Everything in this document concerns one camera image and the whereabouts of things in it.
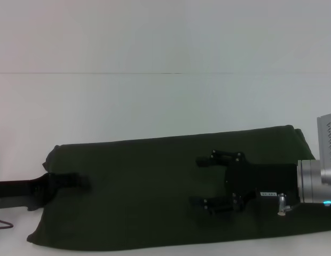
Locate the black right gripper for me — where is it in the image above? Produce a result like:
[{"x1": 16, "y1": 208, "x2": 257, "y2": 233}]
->
[{"x1": 188, "y1": 149, "x2": 300, "y2": 217}]

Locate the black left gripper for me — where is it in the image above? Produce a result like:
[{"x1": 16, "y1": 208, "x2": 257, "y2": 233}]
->
[{"x1": 0, "y1": 172, "x2": 91, "y2": 211}]

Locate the dark green t-shirt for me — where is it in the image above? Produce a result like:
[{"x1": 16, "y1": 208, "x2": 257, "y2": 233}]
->
[{"x1": 26, "y1": 124, "x2": 331, "y2": 252}]

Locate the right gripper cable with plug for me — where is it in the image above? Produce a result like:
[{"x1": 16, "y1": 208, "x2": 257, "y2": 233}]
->
[{"x1": 277, "y1": 193, "x2": 301, "y2": 216}]

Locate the gripper cable with plug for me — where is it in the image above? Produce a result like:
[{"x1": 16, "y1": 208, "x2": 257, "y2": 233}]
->
[
  {"x1": 0, "y1": 207, "x2": 14, "y2": 230},
  {"x1": 277, "y1": 193, "x2": 301, "y2": 216}
]

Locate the left gripper cable with plug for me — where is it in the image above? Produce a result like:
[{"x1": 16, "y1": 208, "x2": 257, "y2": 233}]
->
[{"x1": 0, "y1": 207, "x2": 14, "y2": 230}]

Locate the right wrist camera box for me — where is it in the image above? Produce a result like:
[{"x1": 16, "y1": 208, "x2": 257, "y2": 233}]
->
[{"x1": 316, "y1": 111, "x2": 331, "y2": 163}]

